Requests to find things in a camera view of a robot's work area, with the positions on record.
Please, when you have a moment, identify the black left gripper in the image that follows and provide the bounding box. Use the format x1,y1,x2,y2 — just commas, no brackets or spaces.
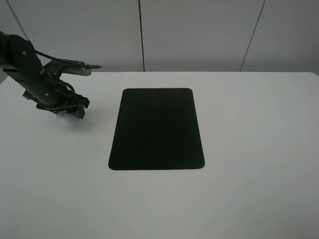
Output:
36,94,90,120

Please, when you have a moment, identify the white wireless computer mouse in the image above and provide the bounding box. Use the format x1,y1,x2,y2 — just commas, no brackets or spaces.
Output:
56,113,79,129

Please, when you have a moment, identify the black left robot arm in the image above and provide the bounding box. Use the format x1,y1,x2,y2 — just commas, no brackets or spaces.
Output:
0,33,91,119

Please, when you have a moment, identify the black rectangular mouse pad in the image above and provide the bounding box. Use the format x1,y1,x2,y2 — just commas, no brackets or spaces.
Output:
108,88,205,170

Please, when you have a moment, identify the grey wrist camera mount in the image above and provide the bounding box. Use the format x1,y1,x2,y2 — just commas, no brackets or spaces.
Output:
44,60,102,77

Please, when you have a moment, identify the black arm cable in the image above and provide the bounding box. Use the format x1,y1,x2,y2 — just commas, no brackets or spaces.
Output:
4,34,84,112

